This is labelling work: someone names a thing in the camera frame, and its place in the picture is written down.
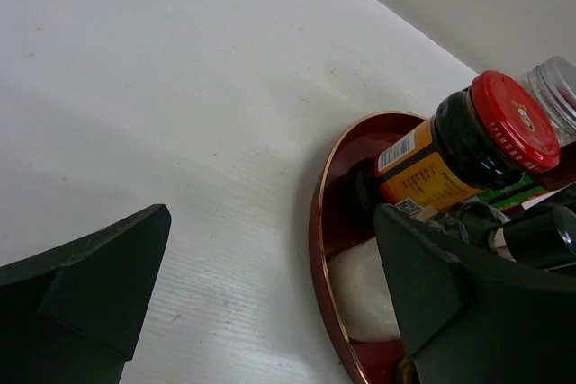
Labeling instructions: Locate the red-lid sauce jar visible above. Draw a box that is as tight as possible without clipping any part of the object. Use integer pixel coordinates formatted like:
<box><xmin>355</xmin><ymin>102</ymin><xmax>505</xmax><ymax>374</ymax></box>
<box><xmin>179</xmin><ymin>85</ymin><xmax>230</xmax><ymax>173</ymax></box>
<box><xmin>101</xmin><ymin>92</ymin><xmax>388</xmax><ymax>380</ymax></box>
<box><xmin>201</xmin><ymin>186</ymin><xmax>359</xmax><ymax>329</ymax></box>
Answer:
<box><xmin>348</xmin><ymin>70</ymin><xmax>560</xmax><ymax>220</ymax></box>

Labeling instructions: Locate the red round lacquer tray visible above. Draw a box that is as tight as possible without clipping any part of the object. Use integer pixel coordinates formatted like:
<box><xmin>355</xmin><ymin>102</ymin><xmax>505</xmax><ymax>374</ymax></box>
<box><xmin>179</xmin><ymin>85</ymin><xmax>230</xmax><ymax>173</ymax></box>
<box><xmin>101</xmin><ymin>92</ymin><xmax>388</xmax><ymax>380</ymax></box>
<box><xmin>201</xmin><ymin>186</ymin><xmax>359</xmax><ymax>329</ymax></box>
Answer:
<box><xmin>309</xmin><ymin>112</ymin><xmax>425</xmax><ymax>383</ymax></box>

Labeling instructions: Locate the black-cap white salt grinder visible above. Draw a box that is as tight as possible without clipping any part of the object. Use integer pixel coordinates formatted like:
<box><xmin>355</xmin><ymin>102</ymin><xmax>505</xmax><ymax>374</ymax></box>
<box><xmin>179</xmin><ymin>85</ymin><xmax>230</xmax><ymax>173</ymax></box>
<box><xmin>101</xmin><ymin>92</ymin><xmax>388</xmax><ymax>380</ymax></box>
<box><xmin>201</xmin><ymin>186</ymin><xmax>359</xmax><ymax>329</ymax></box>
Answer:
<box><xmin>327</xmin><ymin>201</ymin><xmax>576</xmax><ymax>343</ymax></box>

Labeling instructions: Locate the silver-lid blue-band spice jar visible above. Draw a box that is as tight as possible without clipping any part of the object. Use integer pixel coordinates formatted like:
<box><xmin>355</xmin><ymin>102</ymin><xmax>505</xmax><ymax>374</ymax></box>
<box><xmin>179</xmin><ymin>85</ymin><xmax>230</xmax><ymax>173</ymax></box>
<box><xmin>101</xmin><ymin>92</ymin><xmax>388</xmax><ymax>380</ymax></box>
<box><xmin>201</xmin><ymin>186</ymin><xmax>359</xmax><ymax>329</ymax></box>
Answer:
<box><xmin>517</xmin><ymin>56</ymin><xmax>575</xmax><ymax>147</ymax></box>

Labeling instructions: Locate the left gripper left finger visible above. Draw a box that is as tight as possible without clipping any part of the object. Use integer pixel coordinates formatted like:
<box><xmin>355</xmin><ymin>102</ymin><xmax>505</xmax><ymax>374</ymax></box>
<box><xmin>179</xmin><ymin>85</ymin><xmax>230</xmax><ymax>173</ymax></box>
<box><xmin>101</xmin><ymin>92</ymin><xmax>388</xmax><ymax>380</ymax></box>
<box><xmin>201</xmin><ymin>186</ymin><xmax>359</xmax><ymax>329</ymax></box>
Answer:
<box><xmin>1</xmin><ymin>204</ymin><xmax>170</xmax><ymax>383</ymax></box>

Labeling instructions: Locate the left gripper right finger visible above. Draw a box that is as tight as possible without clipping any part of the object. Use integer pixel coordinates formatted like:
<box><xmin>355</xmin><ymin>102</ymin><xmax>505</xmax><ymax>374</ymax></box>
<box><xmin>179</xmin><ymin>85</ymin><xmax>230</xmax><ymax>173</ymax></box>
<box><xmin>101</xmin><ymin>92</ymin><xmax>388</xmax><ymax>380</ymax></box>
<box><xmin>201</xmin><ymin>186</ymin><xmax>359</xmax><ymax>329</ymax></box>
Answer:
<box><xmin>373</xmin><ymin>204</ymin><xmax>575</xmax><ymax>383</ymax></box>

